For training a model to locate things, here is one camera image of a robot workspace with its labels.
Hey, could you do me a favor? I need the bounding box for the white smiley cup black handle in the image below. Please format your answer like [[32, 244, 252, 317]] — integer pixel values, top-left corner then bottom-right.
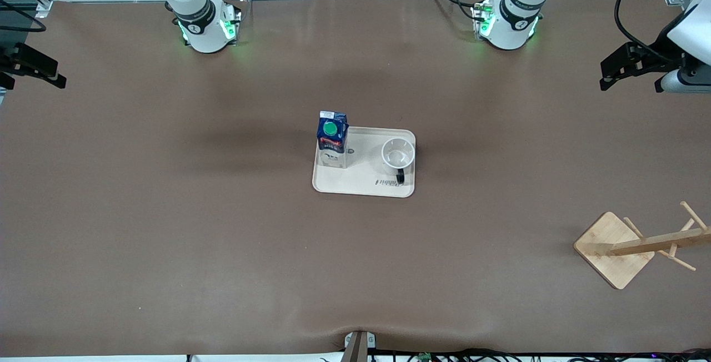
[[381, 137, 416, 185]]

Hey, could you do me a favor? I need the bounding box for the blue white milk carton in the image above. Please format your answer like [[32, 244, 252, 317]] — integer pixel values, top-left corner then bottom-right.
[[317, 110, 349, 169]]

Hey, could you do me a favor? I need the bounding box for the wooden cup rack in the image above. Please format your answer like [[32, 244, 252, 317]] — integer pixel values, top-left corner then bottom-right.
[[574, 201, 711, 290]]

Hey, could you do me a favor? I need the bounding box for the table cover mat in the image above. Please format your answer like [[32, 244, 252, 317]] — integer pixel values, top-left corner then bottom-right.
[[0, 0, 711, 358]]

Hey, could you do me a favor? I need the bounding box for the beige rectangular tray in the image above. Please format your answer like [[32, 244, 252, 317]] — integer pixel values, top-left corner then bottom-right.
[[312, 127, 416, 198]]

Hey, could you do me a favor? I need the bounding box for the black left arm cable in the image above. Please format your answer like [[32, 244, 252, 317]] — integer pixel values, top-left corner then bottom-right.
[[613, 0, 696, 64]]

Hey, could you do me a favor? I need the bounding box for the metal camera bracket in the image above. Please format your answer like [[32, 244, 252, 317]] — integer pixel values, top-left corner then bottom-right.
[[344, 330, 377, 362]]

